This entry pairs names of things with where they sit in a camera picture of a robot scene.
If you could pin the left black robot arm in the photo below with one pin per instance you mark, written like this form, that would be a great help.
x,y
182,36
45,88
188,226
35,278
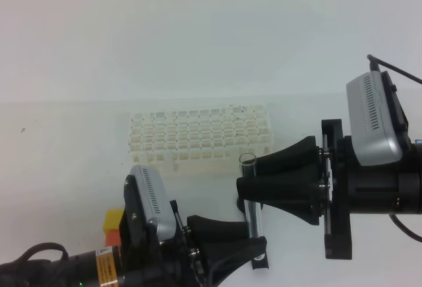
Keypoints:
x,y
49,264

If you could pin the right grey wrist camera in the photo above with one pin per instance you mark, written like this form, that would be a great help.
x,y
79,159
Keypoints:
x,y
378,126

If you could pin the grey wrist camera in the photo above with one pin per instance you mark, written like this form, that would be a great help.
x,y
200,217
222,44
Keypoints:
x,y
146,202
378,126

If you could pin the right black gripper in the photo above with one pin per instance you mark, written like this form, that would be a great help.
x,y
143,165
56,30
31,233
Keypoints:
x,y
292,184

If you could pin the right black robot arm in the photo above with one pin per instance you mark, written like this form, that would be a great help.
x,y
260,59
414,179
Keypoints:
x,y
409,169

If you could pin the orange cube block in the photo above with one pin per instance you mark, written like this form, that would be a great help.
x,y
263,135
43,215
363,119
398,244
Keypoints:
x,y
112,238

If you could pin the white test tube rack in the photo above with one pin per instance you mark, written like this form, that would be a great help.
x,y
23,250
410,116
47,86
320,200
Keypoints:
x,y
202,140

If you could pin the yellow cube block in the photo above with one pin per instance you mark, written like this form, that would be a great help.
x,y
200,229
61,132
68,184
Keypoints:
x,y
112,220

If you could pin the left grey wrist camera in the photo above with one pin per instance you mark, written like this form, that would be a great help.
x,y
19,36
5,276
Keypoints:
x,y
146,202

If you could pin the black plastic scoop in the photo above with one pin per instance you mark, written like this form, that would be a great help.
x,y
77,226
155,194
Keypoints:
x,y
260,260

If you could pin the clear glass test tube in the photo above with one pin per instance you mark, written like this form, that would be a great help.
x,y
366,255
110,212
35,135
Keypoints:
x,y
248,167

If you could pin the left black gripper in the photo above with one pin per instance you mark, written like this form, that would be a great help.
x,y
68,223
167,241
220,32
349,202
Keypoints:
x,y
202,252

